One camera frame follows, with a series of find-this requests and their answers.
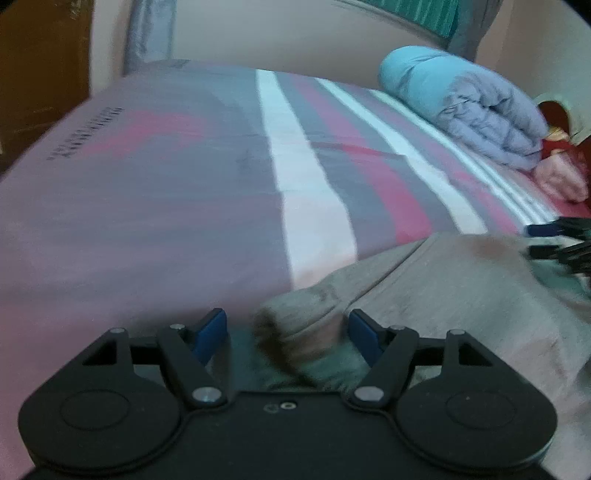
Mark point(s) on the right grey blue curtain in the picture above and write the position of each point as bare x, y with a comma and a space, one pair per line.
473, 20

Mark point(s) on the red wooden headboard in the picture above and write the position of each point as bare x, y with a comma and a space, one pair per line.
561, 112

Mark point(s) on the grey blue curtain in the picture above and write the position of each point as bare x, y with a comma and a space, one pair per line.
473, 20
149, 34

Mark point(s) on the colourful folded cloth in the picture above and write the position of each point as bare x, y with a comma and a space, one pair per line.
557, 142

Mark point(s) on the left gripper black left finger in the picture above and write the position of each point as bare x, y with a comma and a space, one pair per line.
122, 399

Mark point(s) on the left grey blue curtain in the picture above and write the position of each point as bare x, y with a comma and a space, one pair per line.
149, 34

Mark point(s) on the grey pants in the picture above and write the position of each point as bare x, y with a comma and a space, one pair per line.
535, 315

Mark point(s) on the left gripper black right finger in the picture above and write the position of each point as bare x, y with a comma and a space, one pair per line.
452, 399

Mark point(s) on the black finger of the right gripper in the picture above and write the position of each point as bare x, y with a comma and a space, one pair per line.
576, 257
572, 227

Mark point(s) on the brown wooden door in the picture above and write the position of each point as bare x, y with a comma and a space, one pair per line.
44, 67

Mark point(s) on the folded blue grey duvet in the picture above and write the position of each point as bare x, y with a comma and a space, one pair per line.
469, 102

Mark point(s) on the folded pink blanket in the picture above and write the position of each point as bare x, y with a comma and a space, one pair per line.
559, 178

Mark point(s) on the striped pink grey bedsheet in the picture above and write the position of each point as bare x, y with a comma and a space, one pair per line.
187, 186

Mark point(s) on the window with green glass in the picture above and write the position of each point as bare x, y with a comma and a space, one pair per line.
438, 17

